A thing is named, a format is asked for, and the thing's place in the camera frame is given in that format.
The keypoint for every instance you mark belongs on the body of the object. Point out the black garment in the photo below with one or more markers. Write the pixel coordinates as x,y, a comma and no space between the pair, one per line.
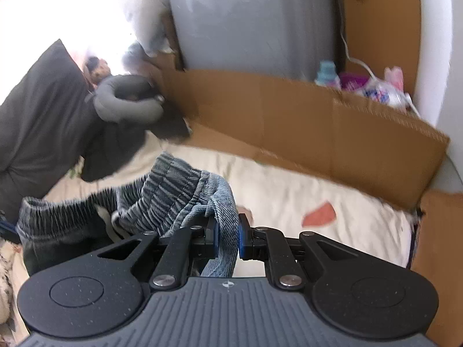
119,144

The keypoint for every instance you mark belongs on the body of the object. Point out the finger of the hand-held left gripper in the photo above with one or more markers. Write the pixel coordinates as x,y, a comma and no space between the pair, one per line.
7,233

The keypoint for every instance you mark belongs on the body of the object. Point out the pink packet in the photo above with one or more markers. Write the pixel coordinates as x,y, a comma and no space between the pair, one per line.
394,76

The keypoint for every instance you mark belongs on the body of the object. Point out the fluffy white patterned blanket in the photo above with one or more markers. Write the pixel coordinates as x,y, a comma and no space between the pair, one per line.
3,278

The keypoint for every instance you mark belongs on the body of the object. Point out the dark grey pillow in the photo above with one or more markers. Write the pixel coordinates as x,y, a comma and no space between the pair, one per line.
39,115

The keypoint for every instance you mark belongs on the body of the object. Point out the detergent bottle with blue cap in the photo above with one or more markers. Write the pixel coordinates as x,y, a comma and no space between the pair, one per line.
327,74

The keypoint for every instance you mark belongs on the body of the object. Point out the blue denim jeans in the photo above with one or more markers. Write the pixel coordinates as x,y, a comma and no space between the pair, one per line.
173,195

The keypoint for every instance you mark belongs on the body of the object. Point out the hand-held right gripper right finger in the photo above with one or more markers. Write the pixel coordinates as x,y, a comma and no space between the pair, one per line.
242,238

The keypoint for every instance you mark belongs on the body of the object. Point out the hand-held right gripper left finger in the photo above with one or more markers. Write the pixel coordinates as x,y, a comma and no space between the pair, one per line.
216,240

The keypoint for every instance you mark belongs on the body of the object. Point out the grey cabinet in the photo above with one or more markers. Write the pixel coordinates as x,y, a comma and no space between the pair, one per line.
253,18

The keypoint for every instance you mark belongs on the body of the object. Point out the purple packet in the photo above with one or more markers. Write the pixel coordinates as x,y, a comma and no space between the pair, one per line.
352,81

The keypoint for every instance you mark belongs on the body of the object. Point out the tall brown panel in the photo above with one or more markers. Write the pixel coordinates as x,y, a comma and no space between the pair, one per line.
383,25

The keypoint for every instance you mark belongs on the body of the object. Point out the brown cardboard sheet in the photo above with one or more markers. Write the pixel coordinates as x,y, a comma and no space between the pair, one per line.
307,126

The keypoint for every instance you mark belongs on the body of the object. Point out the grey neck pillow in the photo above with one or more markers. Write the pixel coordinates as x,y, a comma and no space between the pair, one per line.
108,104

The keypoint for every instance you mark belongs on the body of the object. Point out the cream bear print bed sheet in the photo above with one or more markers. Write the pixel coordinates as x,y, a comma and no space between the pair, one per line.
307,206

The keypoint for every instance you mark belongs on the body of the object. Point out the brown teddy bear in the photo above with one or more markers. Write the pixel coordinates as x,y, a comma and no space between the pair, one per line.
97,68

